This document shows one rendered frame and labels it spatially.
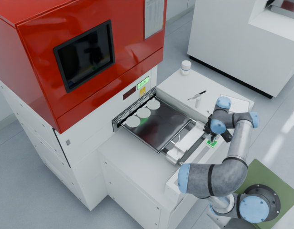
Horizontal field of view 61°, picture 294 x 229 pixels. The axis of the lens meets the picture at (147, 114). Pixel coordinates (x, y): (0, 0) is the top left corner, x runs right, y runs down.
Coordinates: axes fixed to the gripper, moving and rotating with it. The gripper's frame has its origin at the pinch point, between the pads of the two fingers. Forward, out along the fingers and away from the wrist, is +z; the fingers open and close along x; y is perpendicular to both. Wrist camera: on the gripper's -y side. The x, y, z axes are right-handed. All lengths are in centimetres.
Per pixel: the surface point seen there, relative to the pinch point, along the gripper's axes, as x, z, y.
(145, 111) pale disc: 4, 7, 52
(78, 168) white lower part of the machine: 62, 20, 59
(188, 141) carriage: 4.1, 9.4, 14.3
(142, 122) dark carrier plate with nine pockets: 13.0, 7.4, 46.4
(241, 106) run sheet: -39.1, 0.5, 1.4
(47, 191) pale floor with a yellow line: 80, 98, 105
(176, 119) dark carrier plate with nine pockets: -4.5, 7.5, 30.7
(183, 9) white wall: -271, 86, 207
